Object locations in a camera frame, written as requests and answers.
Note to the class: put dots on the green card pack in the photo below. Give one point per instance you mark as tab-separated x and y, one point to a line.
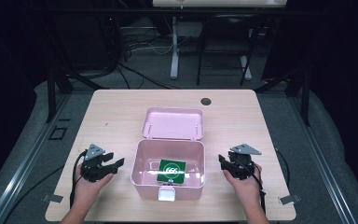
171	171

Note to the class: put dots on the aluminium floor rail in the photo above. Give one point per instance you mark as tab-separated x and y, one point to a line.
323	161
28	158

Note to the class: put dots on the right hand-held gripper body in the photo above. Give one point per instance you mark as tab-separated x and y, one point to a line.
241	163

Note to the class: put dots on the person's left hand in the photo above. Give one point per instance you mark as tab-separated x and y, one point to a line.
88	186

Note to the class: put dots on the grey metal table bracket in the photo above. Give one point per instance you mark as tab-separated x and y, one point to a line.
53	198
289	199

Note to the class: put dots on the black chair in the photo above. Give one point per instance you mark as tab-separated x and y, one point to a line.
227	34

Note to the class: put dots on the pink box with lid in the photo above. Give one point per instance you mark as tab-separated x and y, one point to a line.
171	124

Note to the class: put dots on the person's right hand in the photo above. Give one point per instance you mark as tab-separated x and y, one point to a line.
245	186

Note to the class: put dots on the white desk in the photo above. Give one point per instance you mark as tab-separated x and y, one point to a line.
174	46

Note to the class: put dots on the black metal stand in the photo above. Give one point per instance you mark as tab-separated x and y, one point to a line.
305	96
51	93

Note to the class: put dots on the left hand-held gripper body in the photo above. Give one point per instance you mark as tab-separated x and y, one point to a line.
93	165

